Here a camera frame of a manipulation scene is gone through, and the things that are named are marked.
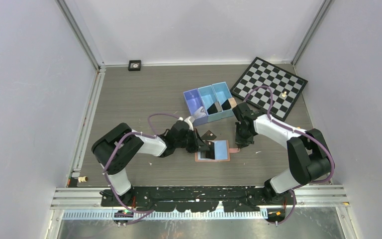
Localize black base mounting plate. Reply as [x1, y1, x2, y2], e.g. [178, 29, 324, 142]
[99, 186, 296, 213]

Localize light blue bin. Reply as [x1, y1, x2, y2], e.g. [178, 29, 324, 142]
[212, 82, 234, 119]
[198, 85, 221, 122]

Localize black card middle bin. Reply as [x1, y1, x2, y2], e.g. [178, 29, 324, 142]
[206, 102, 221, 115]

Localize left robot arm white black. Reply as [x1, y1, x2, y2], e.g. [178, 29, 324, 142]
[91, 119, 210, 206]

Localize silver card purple bin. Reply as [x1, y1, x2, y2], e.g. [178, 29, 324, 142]
[192, 106, 207, 119]

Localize brown leather card holder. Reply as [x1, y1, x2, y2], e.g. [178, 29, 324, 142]
[195, 140, 240, 162]

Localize black card right bin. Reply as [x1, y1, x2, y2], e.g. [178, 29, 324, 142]
[221, 100, 232, 111]

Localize tan card right bin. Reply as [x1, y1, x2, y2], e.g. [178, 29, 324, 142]
[228, 98, 237, 109]

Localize right light blue bin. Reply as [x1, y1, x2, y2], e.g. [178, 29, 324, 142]
[212, 82, 234, 119]

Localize small beige cylinder piece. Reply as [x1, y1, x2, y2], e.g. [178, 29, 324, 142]
[77, 176, 88, 183]

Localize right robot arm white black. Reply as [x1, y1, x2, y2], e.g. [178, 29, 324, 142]
[232, 103, 335, 205]

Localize purple plastic bin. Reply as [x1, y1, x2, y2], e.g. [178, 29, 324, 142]
[183, 89, 208, 126]

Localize aluminium rail frame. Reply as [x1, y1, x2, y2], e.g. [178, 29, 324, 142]
[51, 185, 352, 225]

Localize black white chessboard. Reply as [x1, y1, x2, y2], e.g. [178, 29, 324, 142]
[230, 57, 308, 121]

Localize black card bin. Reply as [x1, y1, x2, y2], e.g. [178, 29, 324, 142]
[221, 100, 232, 111]
[206, 102, 221, 115]

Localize middle light blue bin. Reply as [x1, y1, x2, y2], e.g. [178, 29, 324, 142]
[198, 85, 221, 122]

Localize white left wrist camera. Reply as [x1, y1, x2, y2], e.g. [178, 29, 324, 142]
[178, 116, 195, 130]

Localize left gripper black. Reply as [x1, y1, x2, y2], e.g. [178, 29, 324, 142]
[175, 127, 209, 153]

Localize small black square device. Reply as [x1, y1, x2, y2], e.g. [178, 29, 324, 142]
[128, 60, 142, 71]

